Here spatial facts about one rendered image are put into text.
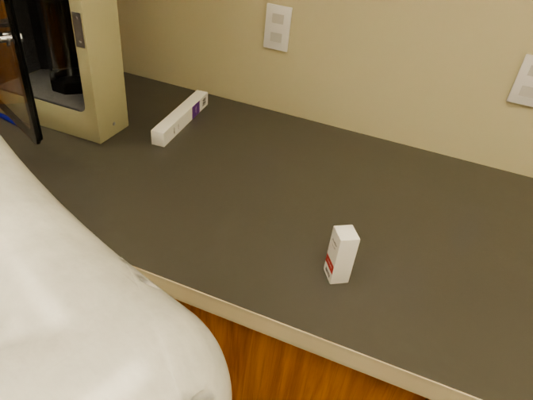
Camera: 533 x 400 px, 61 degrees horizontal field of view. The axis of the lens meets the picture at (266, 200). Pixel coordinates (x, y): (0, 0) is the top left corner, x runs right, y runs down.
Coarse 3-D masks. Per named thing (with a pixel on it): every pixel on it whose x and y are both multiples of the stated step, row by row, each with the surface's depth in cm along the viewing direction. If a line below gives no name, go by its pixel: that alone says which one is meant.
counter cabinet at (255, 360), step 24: (192, 312) 82; (216, 336) 83; (240, 336) 80; (264, 336) 78; (240, 360) 84; (264, 360) 82; (288, 360) 79; (312, 360) 76; (240, 384) 89; (264, 384) 86; (288, 384) 83; (312, 384) 80; (336, 384) 77; (360, 384) 75; (384, 384) 73
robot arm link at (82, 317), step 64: (0, 192) 32; (0, 256) 27; (64, 256) 27; (0, 320) 24; (64, 320) 24; (128, 320) 24; (192, 320) 26; (0, 384) 20; (64, 384) 21; (128, 384) 21; (192, 384) 23
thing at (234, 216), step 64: (0, 128) 109; (128, 128) 114; (192, 128) 118; (256, 128) 121; (320, 128) 124; (64, 192) 91; (128, 192) 93; (192, 192) 95; (256, 192) 97; (320, 192) 99; (384, 192) 102; (448, 192) 104; (512, 192) 107; (128, 256) 78; (192, 256) 80; (256, 256) 81; (320, 256) 83; (384, 256) 84; (448, 256) 86; (512, 256) 88; (256, 320) 72; (320, 320) 71; (384, 320) 72; (448, 320) 73; (512, 320) 75; (448, 384) 64; (512, 384) 65
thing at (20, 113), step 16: (0, 0) 78; (0, 16) 81; (0, 32) 85; (0, 48) 89; (16, 48) 82; (0, 64) 93; (16, 64) 85; (0, 80) 97; (16, 80) 88; (0, 96) 102; (16, 96) 92; (16, 112) 97; (32, 112) 89; (32, 128) 92
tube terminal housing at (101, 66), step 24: (72, 0) 89; (96, 0) 92; (72, 24) 92; (96, 24) 94; (96, 48) 96; (120, 48) 103; (96, 72) 98; (120, 72) 106; (96, 96) 101; (120, 96) 108; (48, 120) 109; (72, 120) 106; (96, 120) 103; (120, 120) 111
